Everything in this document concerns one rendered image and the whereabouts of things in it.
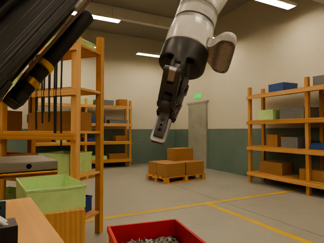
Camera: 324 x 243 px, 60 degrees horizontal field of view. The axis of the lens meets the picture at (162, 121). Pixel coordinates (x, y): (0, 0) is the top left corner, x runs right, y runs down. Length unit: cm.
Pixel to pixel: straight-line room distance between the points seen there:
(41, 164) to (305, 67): 638
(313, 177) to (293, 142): 72
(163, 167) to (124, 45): 542
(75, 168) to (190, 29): 268
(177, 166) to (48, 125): 384
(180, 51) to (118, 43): 996
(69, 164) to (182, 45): 277
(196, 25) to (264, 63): 704
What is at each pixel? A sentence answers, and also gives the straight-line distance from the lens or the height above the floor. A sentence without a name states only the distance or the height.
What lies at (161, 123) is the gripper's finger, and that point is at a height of 120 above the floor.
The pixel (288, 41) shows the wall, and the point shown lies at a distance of 715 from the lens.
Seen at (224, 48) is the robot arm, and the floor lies 132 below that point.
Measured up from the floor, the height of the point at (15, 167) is 112.
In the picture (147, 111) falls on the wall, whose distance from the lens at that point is 1035.
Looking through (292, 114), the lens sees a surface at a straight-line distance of 612.
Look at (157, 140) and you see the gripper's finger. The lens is 40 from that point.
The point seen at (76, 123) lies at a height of 127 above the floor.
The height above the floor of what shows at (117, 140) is 87.
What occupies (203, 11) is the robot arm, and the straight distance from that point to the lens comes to 48.
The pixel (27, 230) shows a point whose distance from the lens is 96.
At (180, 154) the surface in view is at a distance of 707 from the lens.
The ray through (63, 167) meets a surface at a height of 81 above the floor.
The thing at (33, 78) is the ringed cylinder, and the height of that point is 131.
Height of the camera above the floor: 119
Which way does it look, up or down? 2 degrees up
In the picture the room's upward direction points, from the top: straight up
